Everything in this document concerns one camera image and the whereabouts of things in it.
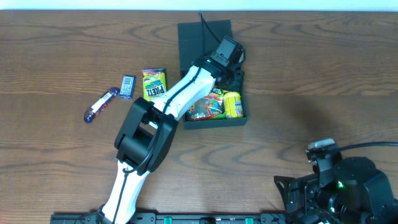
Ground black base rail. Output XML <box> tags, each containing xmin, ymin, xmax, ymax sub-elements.
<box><xmin>50</xmin><ymin>212</ymin><xmax>288</xmax><ymax>224</ymax></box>

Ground yellow Pretz snack box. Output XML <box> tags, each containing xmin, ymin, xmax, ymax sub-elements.
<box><xmin>142</xmin><ymin>68</ymin><xmax>167</xmax><ymax>101</ymax></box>

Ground blue fruit and nut bar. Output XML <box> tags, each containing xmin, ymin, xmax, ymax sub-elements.
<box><xmin>83</xmin><ymin>87</ymin><xmax>120</xmax><ymax>123</ymax></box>

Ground yellow Mentos candy bottle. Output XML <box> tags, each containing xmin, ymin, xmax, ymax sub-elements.
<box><xmin>223</xmin><ymin>91</ymin><xmax>244</xmax><ymax>119</ymax></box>

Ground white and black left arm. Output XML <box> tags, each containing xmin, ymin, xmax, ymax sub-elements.
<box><xmin>96</xmin><ymin>56</ymin><xmax>244</xmax><ymax>223</ymax></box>

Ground blue gum pack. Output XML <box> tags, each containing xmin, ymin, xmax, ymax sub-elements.
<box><xmin>119</xmin><ymin>75</ymin><xmax>136</xmax><ymax>100</ymax></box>

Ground green Haribo gummy bag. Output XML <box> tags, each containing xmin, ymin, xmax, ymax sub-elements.
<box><xmin>185</xmin><ymin>88</ymin><xmax>226</xmax><ymax>121</ymax></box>

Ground black open gift box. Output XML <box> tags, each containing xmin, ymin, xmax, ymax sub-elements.
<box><xmin>177</xmin><ymin>20</ymin><xmax>249</xmax><ymax>129</ymax></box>

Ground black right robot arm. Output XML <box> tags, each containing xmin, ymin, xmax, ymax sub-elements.
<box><xmin>274</xmin><ymin>139</ymin><xmax>397</xmax><ymax>224</ymax></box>

